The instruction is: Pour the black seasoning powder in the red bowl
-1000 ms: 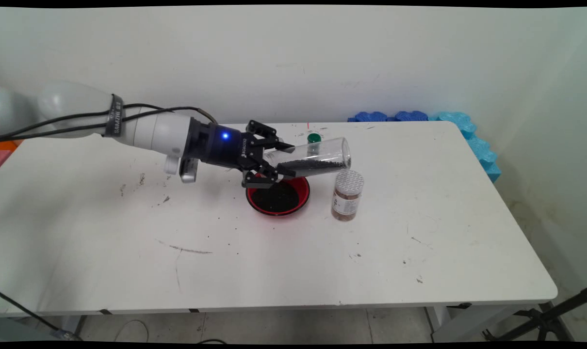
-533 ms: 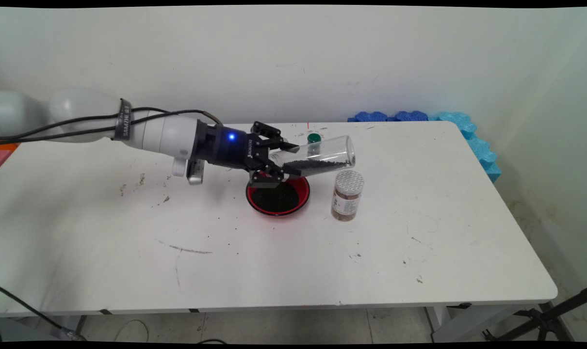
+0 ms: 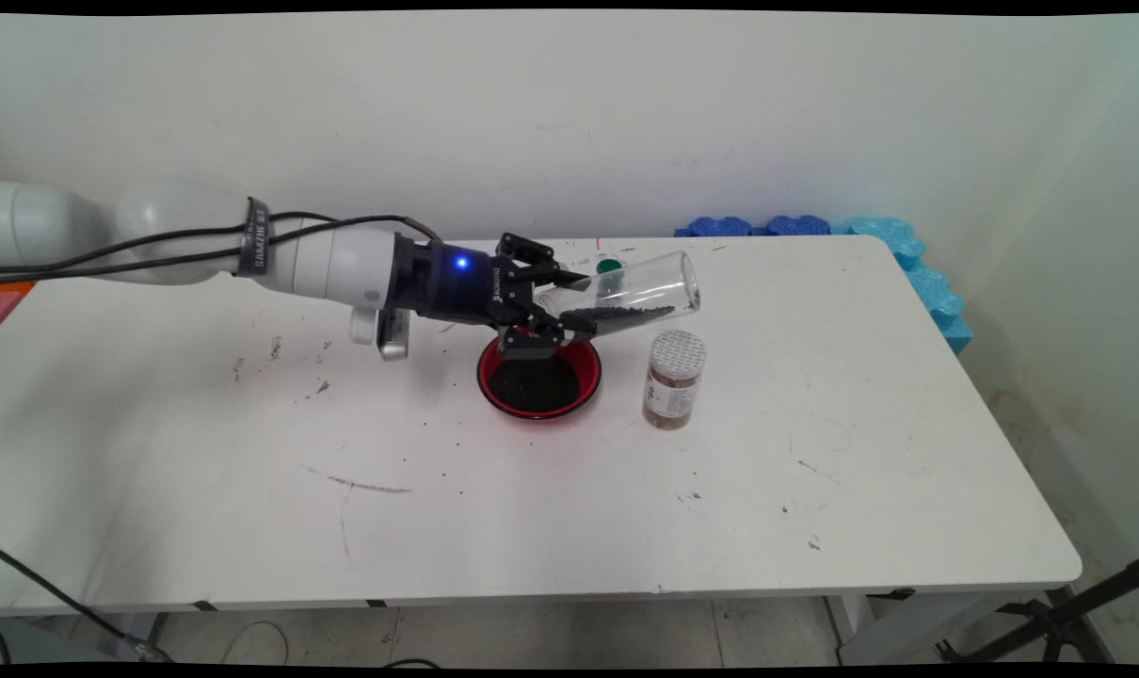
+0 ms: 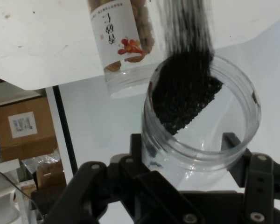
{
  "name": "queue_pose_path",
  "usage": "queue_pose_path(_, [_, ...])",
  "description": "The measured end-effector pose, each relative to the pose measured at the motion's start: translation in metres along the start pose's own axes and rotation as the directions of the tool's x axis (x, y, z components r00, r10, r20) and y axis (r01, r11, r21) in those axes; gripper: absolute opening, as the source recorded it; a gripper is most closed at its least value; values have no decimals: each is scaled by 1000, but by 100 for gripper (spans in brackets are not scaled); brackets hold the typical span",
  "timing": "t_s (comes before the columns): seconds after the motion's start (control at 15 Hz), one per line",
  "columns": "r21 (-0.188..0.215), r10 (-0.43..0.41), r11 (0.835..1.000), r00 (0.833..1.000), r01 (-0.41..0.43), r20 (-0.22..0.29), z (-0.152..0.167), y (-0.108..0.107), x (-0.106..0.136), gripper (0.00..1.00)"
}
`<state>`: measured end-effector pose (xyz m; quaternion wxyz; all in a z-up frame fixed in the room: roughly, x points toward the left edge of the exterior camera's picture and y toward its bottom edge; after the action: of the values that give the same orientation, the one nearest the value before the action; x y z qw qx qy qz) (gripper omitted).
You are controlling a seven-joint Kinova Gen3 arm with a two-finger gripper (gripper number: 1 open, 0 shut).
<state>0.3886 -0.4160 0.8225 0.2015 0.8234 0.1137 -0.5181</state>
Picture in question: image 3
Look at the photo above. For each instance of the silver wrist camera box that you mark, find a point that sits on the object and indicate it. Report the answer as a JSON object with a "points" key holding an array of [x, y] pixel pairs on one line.
{"points": [[393, 334]]}

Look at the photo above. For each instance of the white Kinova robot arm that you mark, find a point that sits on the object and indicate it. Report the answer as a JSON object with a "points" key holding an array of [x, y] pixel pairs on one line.
{"points": [[334, 264]]}

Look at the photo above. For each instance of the pink foam mat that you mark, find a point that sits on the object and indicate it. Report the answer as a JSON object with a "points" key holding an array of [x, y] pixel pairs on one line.
{"points": [[5, 315]]}

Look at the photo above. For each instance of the dark blue foam mat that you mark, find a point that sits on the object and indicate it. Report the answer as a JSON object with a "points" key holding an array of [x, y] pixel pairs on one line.
{"points": [[720, 227], [797, 225]]}

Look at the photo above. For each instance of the black seeds heap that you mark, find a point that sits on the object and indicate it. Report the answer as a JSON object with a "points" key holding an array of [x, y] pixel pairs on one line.
{"points": [[537, 388], [626, 320]]}

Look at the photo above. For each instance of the small green-capped spice bottle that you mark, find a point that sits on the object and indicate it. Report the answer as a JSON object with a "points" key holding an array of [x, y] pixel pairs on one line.
{"points": [[609, 267]]}

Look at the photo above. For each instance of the white table leg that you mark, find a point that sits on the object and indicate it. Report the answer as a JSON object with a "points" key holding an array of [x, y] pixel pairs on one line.
{"points": [[852, 621]]}

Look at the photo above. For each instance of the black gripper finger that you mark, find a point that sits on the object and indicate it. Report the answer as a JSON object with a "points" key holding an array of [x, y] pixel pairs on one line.
{"points": [[532, 334], [532, 264]]}

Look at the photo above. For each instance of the clear plastic jar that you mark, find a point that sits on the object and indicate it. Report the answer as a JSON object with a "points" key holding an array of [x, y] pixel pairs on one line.
{"points": [[654, 282]]}

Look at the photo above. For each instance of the brown-filled jar white lid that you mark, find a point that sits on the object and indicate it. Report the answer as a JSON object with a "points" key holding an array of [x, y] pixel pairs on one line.
{"points": [[673, 386]]}

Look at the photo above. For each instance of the orange foam mat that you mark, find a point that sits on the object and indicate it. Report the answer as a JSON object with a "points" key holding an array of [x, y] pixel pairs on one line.
{"points": [[9, 292]]}

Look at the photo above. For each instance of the black tripod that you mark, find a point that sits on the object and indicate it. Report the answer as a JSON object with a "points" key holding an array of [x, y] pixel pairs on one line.
{"points": [[1059, 619]]}

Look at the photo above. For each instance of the red bowl black rim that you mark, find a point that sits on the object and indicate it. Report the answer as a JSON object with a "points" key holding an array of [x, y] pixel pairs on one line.
{"points": [[584, 400]]}

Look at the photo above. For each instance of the light blue foam mat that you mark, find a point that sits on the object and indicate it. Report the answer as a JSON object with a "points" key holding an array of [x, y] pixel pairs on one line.
{"points": [[932, 282]]}

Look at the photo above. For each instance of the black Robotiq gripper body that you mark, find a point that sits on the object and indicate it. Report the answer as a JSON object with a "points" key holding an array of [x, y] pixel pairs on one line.
{"points": [[447, 282]]}

